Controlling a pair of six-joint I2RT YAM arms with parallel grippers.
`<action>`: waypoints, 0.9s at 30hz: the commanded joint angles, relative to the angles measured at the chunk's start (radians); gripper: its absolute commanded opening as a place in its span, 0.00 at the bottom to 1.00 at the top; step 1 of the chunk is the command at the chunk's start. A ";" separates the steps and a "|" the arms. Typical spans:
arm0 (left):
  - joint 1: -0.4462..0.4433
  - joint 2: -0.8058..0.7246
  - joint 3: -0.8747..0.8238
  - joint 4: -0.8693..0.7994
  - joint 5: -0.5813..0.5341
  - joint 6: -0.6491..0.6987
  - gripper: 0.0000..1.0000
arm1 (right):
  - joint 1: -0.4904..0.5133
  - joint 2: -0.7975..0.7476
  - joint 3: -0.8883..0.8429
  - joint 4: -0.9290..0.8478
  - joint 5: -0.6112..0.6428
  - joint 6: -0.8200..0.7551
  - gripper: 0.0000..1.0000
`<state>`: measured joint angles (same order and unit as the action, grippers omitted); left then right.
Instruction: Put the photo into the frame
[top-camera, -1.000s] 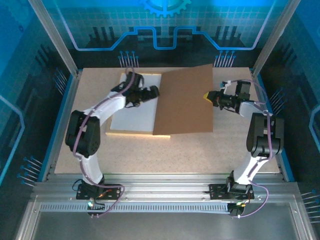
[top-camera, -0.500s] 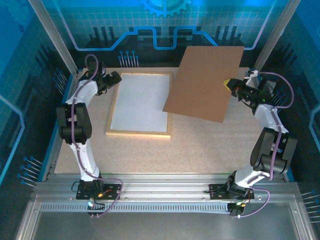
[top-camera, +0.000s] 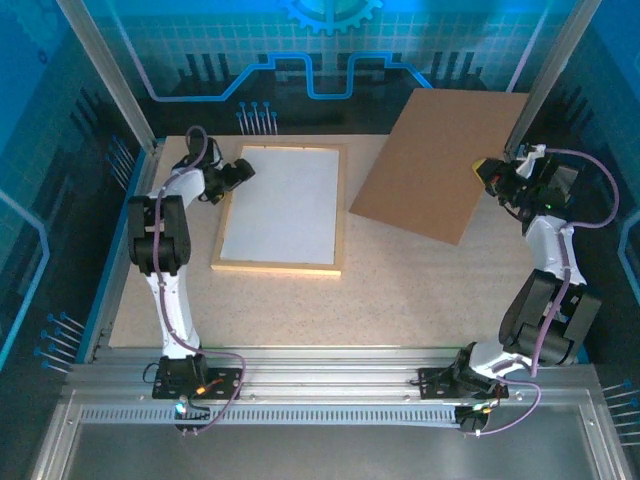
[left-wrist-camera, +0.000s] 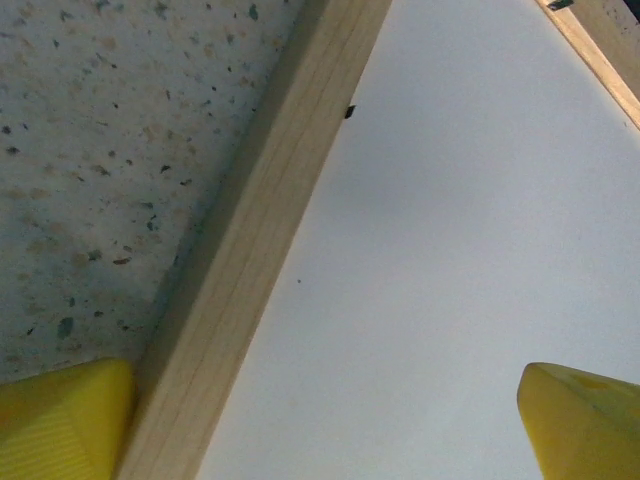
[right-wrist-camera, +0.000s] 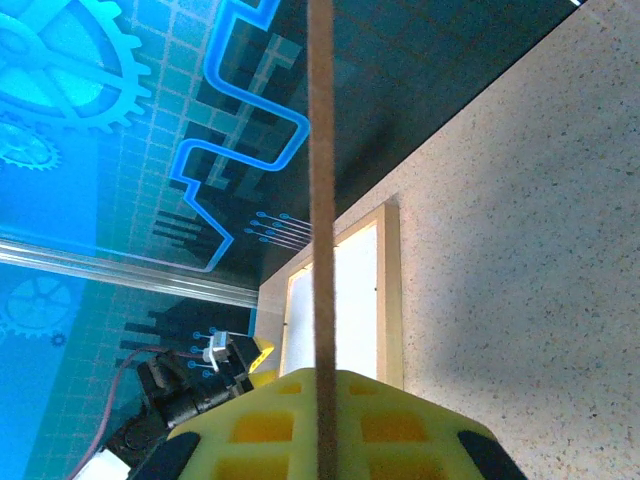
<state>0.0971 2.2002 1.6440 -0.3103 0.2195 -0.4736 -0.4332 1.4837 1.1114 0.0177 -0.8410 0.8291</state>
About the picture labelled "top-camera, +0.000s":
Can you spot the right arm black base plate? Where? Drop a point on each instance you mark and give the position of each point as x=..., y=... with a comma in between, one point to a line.
x=432, y=385

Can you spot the light wooden picture frame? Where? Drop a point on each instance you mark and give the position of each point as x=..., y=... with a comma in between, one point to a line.
x=340, y=210

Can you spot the long aluminium mounting rail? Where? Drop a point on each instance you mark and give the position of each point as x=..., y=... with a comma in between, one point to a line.
x=325, y=375

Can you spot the black connector bracket green light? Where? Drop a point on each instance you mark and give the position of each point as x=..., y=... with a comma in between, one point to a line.
x=197, y=411

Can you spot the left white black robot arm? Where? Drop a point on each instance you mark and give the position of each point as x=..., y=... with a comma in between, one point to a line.
x=172, y=305

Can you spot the aluminium table side rail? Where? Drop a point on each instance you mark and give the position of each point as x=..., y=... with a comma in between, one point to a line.
x=108, y=320
x=530, y=260

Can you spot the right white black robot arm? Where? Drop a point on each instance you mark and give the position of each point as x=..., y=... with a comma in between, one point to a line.
x=550, y=250

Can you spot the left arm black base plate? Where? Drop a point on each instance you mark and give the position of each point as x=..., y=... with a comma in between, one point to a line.
x=165, y=387

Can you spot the brown backing board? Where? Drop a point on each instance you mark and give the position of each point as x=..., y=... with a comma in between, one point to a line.
x=440, y=160

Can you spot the black round connector puck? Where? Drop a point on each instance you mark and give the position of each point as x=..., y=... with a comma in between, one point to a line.
x=470, y=422

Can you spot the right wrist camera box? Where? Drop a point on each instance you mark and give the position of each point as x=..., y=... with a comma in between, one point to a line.
x=532, y=156

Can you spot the aluminium corner post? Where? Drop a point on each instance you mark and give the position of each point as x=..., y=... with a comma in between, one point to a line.
x=115, y=75
x=555, y=60

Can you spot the steel bottom plate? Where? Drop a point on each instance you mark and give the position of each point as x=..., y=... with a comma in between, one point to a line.
x=325, y=455

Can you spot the landscape photo print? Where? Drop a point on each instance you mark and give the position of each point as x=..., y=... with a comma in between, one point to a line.
x=280, y=205

